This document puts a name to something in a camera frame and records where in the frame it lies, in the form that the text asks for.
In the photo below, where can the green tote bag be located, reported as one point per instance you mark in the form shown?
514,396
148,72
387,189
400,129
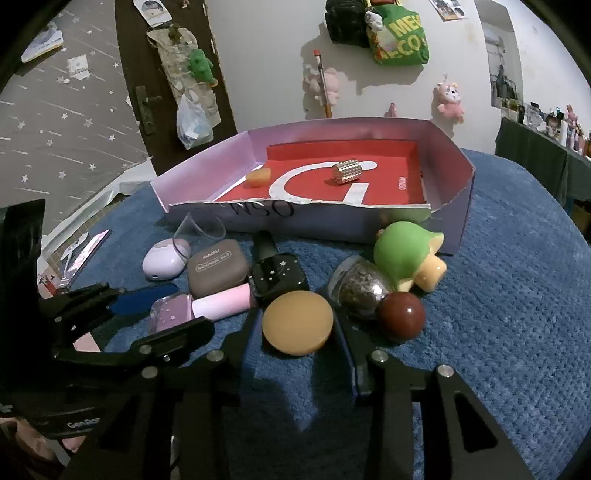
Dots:
401,41

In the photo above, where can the wall photo print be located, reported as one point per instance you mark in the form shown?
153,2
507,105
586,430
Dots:
448,9

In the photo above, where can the green mushroom toy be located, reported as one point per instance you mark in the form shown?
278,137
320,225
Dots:
397,249

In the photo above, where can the black bag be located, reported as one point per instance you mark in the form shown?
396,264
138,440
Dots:
344,21

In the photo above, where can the clear plastic cup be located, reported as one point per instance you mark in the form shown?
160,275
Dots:
198,228

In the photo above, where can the round orange disc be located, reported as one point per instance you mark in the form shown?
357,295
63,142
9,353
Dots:
298,323

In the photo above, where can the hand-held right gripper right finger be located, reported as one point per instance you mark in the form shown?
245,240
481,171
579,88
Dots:
364,369

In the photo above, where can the small amber glass bottle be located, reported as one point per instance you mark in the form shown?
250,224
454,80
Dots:
347,171

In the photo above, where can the small pink figure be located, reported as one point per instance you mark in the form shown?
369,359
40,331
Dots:
392,110

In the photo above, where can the clear hanging organizer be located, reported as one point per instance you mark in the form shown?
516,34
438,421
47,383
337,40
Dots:
175,69

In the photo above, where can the glitter bottle with brown cap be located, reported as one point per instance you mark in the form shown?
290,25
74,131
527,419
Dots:
360,286

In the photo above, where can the white plastic bag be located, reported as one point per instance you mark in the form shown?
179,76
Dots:
191,124

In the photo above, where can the taupe eyeshadow compact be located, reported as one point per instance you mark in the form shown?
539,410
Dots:
217,270

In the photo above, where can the white plush toy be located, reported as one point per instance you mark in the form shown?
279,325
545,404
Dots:
375,21

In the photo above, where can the pink plush toy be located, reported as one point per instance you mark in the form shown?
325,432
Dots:
334,85

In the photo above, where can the pink nail polish bottle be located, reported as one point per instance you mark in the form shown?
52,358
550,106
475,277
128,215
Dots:
217,302

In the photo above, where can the white photo card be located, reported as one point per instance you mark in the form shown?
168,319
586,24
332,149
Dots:
152,10

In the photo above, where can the table with dark green cloth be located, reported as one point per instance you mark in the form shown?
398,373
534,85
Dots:
531,157

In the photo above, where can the white plastic sheet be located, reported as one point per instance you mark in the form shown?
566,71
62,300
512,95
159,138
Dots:
129,177

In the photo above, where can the row of cosmetic bottles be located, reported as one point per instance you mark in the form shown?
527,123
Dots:
554,124

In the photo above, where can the black starry nail polish bottle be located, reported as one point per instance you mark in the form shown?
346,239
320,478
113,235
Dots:
277,277

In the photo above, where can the small white paper note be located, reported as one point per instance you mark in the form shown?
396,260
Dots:
79,67

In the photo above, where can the pink bear plush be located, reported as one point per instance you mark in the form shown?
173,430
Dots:
450,101

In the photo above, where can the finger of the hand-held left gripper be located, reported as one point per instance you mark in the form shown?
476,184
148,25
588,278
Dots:
143,300
138,346

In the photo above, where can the green plush toy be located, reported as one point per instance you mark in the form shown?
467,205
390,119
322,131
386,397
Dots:
201,64

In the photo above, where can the pink and red cardboard box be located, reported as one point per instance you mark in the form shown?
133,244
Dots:
295,134

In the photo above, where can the small orange heart-shaped piece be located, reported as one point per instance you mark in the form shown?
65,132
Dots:
258,177

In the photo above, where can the white booklet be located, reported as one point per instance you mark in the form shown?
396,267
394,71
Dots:
44,41

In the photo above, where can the smartphone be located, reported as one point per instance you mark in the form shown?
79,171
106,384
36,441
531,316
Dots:
94,244

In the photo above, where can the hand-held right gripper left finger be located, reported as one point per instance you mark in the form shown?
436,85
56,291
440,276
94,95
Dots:
231,364

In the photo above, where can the lilac earbud case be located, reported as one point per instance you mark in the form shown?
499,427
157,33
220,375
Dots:
161,263

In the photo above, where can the dark brown door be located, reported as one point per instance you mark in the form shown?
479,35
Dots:
134,55

